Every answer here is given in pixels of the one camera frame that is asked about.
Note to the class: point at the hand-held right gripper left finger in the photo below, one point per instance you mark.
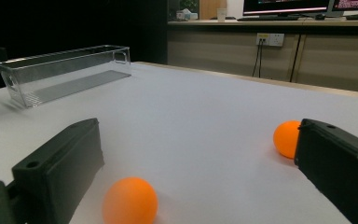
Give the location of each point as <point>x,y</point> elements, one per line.
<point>59,168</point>

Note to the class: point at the black curtain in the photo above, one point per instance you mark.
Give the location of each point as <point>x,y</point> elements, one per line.
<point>74,21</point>

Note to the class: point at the white wall socket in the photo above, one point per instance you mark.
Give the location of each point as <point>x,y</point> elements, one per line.
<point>275,39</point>

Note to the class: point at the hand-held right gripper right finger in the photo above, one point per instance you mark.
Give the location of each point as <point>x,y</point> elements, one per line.
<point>338,168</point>

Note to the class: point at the orange ball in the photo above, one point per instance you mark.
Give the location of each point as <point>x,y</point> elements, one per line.
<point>130,202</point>
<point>285,138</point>

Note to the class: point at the white table cover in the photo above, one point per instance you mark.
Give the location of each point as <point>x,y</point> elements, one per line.
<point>199,109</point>

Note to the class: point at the clear plastic container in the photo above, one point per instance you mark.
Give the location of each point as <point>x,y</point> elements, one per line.
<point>59,84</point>

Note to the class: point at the tissue box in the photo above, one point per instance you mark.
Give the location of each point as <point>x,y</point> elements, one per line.
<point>187,15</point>

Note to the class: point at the beige office desk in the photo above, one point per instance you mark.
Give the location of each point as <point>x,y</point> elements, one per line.
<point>217,53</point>

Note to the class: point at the wide computer monitor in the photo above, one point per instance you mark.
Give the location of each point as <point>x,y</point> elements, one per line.
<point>286,6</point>

